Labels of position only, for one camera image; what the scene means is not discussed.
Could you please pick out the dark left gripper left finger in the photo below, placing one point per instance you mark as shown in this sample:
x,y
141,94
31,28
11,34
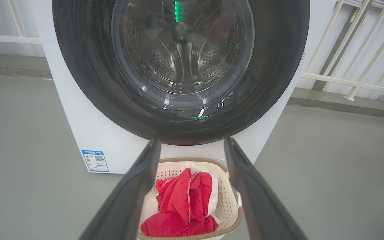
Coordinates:
x,y
132,200

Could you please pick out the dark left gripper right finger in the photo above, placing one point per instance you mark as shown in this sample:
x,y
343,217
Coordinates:
x,y
255,200

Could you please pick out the red garment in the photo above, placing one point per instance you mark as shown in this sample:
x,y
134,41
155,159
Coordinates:
x,y
178,200

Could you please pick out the black round glass door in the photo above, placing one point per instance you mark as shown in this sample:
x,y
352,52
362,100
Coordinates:
x,y
78,66

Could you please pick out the cream plastic laundry basket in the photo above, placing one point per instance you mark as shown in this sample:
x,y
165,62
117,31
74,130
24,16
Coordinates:
x,y
228,200

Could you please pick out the white front-load washing machine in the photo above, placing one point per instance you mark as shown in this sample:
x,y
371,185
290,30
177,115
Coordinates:
x,y
78,116

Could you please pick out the steel washing drum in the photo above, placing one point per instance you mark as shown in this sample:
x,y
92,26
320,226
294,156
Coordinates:
x,y
182,50

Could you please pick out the blue energy label sticker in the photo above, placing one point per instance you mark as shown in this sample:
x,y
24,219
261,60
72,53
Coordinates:
x,y
95,161

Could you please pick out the white metal railing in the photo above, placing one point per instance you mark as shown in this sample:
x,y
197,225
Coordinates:
x,y
8,39
345,82

